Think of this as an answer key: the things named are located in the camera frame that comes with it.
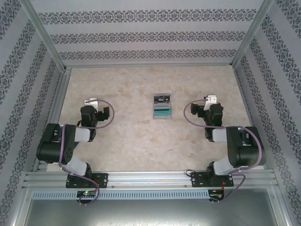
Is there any clear acrylic card stand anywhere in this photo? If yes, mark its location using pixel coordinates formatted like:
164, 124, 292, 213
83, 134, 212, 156
152, 93, 173, 121

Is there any teal card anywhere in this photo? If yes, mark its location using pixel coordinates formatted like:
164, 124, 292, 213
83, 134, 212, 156
154, 106, 171, 120

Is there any dark card with white logo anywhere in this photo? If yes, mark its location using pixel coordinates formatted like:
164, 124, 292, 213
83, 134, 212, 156
154, 95, 171, 104

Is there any left circuit board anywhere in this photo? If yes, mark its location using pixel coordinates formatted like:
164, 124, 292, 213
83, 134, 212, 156
77, 191, 97, 198

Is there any grey metal sheet panel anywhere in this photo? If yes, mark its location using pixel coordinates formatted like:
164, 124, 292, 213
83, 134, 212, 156
23, 197, 286, 226

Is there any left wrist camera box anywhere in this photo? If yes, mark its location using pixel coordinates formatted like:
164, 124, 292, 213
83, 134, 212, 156
84, 97, 98, 110

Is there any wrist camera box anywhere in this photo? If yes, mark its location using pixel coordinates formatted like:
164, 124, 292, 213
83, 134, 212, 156
84, 97, 98, 110
203, 94, 218, 111

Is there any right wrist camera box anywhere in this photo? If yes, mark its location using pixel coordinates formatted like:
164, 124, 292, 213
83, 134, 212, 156
203, 94, 218, 111

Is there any aluminium side frame rail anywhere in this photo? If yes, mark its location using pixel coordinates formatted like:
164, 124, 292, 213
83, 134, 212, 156
32, 68, 72, 172

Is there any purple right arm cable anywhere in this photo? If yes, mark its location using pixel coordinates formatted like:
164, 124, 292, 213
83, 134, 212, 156
183, 98, 263, 203

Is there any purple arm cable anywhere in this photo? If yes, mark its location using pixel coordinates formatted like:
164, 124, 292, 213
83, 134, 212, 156
183, 98, 263, 203
57, 98, 115, 206

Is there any aluminium back frame rail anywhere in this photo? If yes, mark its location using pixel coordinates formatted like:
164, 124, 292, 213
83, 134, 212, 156
63, 63, 236, 69

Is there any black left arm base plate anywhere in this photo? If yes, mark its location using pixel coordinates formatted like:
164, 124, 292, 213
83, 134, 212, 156
65, 173, 109, 189

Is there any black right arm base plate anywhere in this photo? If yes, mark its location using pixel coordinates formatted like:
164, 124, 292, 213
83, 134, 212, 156
190, 171, 235, 188

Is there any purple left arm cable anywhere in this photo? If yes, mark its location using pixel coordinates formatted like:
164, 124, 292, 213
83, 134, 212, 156
57, 98, 115, 206

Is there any aluminium mounting rail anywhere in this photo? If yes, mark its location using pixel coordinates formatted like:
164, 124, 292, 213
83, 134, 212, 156
22, 171, 279, 189

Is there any slotted grey cable duct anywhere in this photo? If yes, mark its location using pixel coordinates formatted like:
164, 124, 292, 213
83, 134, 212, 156
32, 190, 210, 200

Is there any aluminium frame post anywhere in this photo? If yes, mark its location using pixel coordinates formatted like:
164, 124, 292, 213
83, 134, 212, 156
20, 0, 70, 73
231, 0, 275, 69

